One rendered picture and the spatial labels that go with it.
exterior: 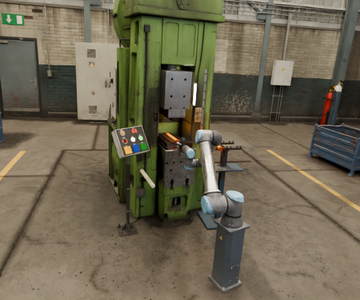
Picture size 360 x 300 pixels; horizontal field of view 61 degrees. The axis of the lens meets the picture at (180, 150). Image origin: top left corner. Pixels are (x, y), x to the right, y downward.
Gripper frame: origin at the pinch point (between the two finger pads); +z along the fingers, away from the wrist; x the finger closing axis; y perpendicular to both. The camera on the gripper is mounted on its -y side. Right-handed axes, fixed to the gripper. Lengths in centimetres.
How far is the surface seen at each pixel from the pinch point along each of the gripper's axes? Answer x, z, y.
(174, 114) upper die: -5.7, 4.0, -30.3
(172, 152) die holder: -7.6, -3.3, 10.8
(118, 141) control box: -71, -19, -10
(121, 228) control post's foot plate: -63, -4, 99
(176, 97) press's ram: -4.7, 4.5, -49.1
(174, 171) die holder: -3.3, -3.9, 34.7
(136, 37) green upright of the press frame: -41, 43, -107
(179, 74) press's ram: -3, 5, -74
